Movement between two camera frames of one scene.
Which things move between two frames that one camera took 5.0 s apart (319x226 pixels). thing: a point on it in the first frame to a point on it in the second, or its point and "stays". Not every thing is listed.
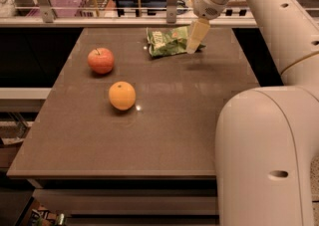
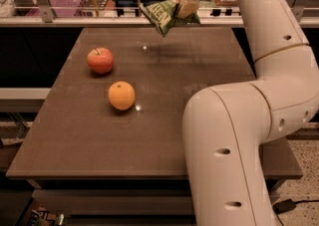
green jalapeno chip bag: (169, 41) to (164, 14)
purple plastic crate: (65, 4) stays
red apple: (101, 60) stays
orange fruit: (122, 96) stays
